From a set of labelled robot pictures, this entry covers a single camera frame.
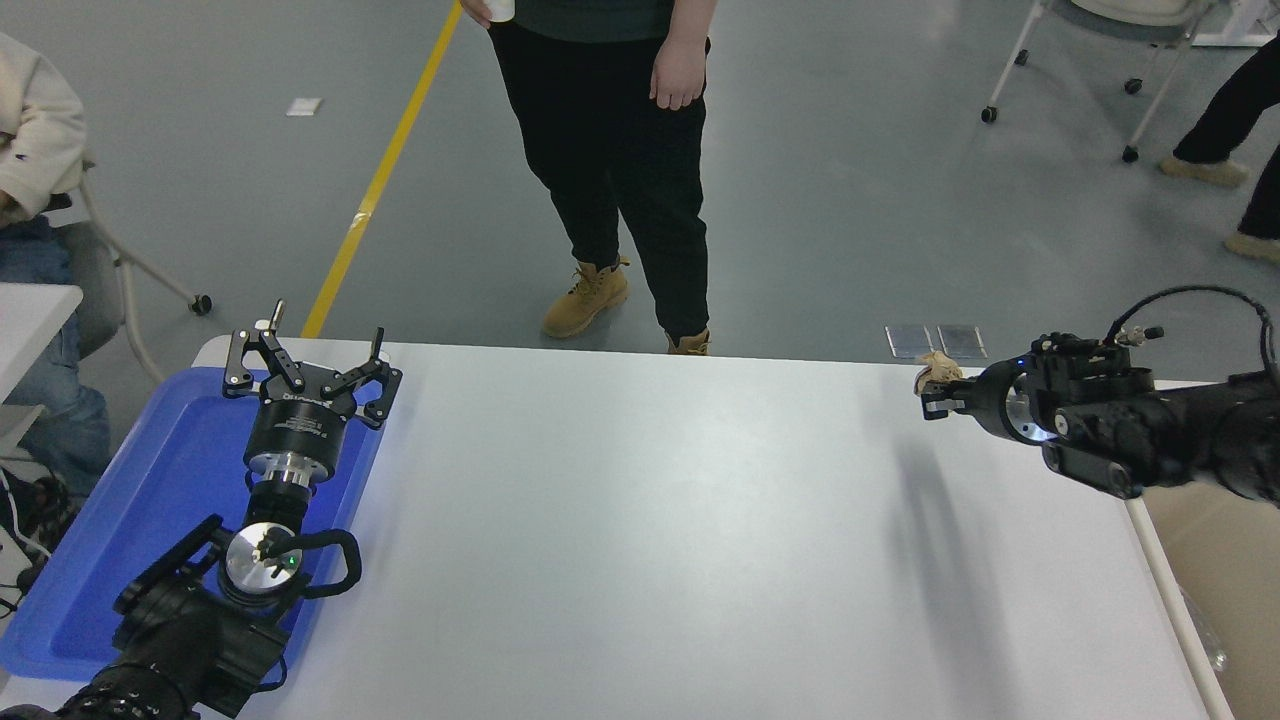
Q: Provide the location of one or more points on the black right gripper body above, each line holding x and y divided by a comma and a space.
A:
992, 400

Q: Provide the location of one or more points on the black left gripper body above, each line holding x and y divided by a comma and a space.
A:
300, 430

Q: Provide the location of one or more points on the tan paper ball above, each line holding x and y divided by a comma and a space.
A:
940, 368

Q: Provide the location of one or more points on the white paper cup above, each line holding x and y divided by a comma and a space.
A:
503, 9

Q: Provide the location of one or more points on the standing person's left forearm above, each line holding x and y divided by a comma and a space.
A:
688, 20

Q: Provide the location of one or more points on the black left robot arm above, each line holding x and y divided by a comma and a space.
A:
190, 640

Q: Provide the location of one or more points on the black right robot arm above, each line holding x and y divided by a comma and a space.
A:
1180, 430

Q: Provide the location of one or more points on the large pale dustbin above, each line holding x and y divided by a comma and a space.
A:
1230, 600

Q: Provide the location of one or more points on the standing person's right hand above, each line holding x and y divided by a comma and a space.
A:
476, 10

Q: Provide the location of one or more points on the standing person's left hand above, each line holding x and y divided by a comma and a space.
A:
680, 75

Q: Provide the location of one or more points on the metal floor plate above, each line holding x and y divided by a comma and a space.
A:
908, 340
962, 340

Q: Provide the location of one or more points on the blue plastic tray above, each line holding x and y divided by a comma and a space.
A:
150, 500

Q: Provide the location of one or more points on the small white side table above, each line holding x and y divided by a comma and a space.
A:
30, 320

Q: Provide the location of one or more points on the white paper scrap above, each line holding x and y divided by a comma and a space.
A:
302, 106

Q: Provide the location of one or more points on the seated person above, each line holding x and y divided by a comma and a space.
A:
40, 130

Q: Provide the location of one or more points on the clear crinkled plastic wrap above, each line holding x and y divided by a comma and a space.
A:
1205, 640

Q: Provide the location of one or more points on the standing person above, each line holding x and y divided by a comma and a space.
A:
610, 150

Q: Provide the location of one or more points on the white rolling chair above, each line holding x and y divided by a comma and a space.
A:
1120, 20

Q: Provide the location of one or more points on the white metal chair frame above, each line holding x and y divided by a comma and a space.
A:
201, 303

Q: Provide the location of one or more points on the white furniture frame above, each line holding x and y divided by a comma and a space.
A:
1240, 37

